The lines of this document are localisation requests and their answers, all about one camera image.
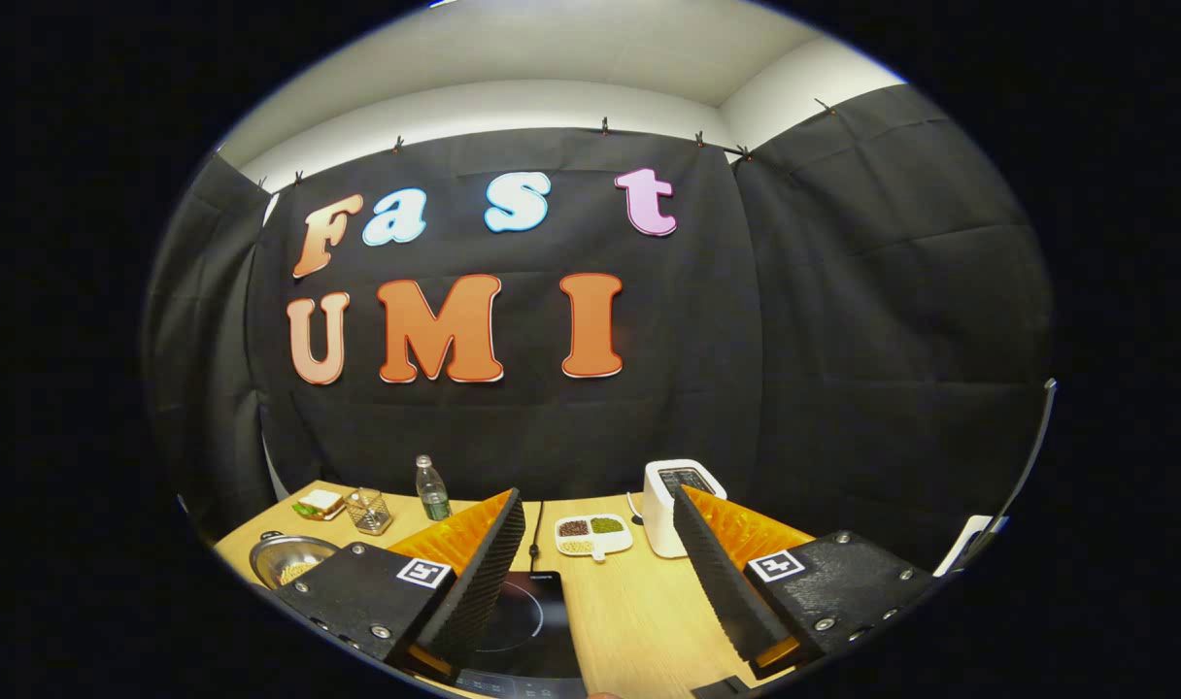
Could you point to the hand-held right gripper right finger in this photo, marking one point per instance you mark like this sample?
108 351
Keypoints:
717 573

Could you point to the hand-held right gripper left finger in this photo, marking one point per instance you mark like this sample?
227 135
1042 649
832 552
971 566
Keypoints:
489 573

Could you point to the black induction cooktop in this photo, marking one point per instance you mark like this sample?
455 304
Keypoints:
537 621

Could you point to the white toaster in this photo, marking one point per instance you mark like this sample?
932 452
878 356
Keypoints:
660 515

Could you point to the clear plastic water bottle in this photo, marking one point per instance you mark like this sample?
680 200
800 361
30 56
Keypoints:
433 495

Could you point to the white divided bean dish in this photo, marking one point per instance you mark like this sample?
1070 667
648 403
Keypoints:
592 536

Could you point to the sandwich with lettuce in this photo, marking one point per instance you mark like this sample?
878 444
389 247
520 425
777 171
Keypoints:
320 503

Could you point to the black backdrop cloth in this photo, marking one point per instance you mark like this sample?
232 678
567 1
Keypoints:
746 388

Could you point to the pile of yellow soybeans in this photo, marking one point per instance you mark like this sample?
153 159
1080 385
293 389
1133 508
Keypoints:
299 573

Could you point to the white panel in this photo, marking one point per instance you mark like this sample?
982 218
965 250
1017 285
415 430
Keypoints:
969 544

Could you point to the grey metal pole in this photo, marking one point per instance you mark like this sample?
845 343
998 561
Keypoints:
1032 451

